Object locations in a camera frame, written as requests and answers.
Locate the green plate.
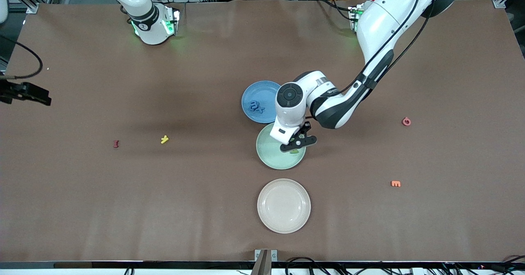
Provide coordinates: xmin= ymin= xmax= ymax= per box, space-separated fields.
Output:
xmin=256 ymin=122 xmax=307 ymax=170

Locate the blue plate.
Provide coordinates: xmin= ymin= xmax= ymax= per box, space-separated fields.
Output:
xmin=241 ymin=80 xmax=289 ymax=124

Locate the beige plate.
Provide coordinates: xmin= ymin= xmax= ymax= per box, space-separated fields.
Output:
xmin=257 ymin=178 xmax=311 ymax=234

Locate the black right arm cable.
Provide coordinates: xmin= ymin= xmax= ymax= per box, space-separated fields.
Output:
xmin=0 ymin=34 xmax=43 ymax=80

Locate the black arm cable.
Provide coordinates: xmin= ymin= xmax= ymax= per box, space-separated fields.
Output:
xmin=304 ymin=0 xmax=436 ymax=122
xmin=0 ymin=34 xmax=43 ymax=80

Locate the metal table bracket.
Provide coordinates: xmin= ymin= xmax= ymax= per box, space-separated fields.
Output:
xmin=255 ymin=249 xmax=278 ymax=263

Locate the black looped floor cable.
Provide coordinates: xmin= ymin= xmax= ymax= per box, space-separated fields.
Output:
xmin=285 ymin=257 xmax=329 ymax=275

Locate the grey metal post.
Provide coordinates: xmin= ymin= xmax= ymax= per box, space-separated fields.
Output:
xmin=250 ymin=249 xmax=272 ymax=275

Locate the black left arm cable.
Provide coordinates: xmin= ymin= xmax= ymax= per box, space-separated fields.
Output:
xmin=304 ymin=0 xmax=436 ymax=122

